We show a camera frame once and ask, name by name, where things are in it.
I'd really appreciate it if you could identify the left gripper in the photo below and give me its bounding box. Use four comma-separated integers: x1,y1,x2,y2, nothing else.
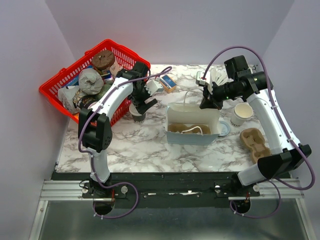
128,81,157,115

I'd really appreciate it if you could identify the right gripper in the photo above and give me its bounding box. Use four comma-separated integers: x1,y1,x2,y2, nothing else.
200,79,242,110

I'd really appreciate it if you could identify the white coffee cup lid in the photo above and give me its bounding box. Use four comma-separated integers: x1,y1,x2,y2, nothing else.
129,103,141,117

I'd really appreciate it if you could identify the white paper bag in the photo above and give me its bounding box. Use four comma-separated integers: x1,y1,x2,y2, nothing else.
165,98,221,146

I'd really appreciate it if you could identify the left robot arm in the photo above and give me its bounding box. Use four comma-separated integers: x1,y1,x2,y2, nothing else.
78,61,157,198

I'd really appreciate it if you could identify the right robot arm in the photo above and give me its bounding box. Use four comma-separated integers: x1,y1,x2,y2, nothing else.
196,55,312,196

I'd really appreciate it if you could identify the small blue orange box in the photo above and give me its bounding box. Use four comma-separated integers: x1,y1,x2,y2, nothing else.
159,74,177,93

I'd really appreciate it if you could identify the red plastic shopping basket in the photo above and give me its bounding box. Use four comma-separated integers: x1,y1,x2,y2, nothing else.
38,38,151,128

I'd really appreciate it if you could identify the brown cardboard cup carrier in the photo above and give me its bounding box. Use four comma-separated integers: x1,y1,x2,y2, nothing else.
239,128,271,164

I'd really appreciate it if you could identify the grey crumpled paper bag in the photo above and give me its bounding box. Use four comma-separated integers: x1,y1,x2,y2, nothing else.
78,68,104,95

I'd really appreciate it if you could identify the brown round lid container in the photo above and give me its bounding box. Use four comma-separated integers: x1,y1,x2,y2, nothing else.
91,50,116,71

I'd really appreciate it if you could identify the black labelled tub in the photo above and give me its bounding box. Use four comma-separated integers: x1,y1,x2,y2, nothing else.
76,95,97,111

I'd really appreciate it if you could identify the white printed plastic bag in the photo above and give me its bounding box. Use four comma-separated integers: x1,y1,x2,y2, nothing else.
57,85,86,114

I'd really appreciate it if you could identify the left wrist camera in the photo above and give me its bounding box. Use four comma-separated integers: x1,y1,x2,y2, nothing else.
145,79,164,96

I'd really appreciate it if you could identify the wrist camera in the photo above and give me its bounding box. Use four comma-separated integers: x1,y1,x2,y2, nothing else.
195,71,214,95
145,79,164,96

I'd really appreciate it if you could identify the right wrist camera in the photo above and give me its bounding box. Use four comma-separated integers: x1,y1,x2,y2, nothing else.
195,71,214,95

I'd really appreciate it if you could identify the black mounting rail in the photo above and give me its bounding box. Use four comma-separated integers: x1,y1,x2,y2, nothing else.
81,172,286,210

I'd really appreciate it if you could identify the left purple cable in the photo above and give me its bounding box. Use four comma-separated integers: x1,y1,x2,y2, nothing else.
77,66,173,220

